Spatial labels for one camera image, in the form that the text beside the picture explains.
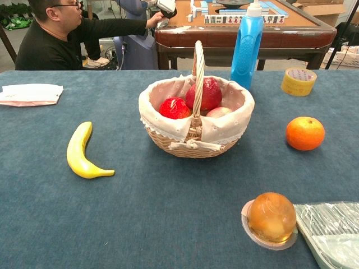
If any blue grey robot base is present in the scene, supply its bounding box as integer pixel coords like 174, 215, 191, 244
112, 0, 159, 71

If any wicker basket with cloth liner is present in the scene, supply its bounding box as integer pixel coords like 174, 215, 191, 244
138, 40, 256, 159

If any small red apple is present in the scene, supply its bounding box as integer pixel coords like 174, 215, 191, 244
159, 97, 192, 120

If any pink peach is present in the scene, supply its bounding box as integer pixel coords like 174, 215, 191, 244
206, 106, 233, 118

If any large red apple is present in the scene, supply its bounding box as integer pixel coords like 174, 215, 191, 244
185, 77, 223, 112

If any yellow banana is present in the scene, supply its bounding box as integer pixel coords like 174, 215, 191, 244
66, 121, 116, 179

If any blue plastic bottle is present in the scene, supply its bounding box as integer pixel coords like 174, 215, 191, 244
230, 0, 264, 91

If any white sneaker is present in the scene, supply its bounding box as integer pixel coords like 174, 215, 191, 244
84, 57, 111, 69

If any amber jelly cup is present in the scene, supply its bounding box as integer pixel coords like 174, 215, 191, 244
241, 192, 298, 251

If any orange fruit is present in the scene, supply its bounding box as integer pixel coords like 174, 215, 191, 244
285, 116, 326, 152

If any white handheld device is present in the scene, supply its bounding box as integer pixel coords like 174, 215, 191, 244
155, 0, 178, 20

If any yellow tape roll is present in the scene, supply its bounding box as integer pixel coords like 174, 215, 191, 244
280, 67, 318, 98

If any brown mahjong table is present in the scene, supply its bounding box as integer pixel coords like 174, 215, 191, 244
154, 0, 338, 71

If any folded white cloth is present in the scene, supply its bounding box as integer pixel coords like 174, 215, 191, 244
0, 83, 65, 107

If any man in black sweater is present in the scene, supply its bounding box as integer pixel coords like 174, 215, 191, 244
15, 0, 169, 71

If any clear plastic wrapped package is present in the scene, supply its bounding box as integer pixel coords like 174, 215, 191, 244
293, 201, 359, 269

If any white plastic crate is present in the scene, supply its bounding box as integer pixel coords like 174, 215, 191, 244
322, 44, 359, 69

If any black tripod stand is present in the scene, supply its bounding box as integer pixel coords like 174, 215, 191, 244
324, 0, 359, 70

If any cardboard box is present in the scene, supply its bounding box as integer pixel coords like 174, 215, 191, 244
291, 0, 354, 28

